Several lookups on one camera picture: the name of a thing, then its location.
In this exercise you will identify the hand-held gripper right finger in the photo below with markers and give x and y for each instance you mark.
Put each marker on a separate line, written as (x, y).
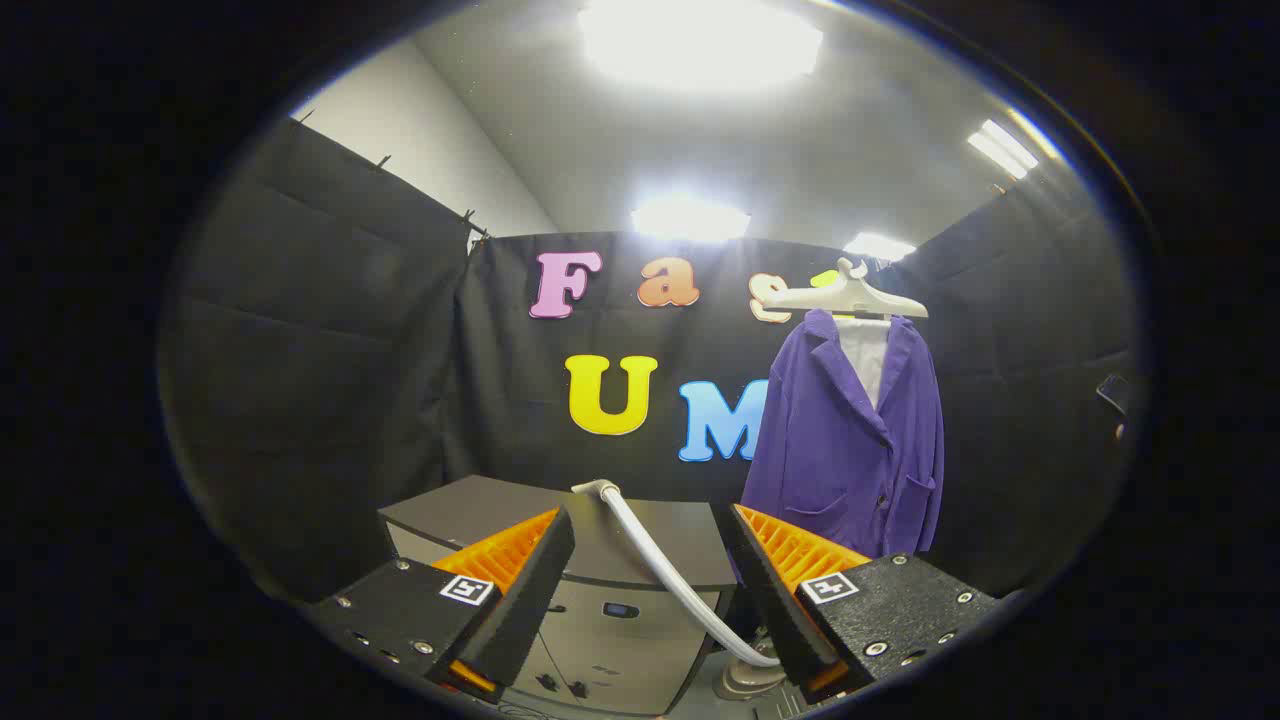
(775, 600)

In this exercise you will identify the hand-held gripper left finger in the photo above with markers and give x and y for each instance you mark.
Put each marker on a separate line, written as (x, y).
(525, 600)

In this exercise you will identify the grey steamer base unit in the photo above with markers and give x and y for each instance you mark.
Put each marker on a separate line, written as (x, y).
(745, 682)

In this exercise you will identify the white plastic clothes hanger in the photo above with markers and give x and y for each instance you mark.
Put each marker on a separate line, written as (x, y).
(850, 295)

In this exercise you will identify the grey cabinet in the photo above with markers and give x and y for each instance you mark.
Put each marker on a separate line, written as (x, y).
(620, 640)

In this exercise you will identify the white shirt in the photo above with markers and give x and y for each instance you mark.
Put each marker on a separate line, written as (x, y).
(865, 360)

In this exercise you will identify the black backdrop cloth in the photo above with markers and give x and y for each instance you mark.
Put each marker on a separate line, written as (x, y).
(330, 350)

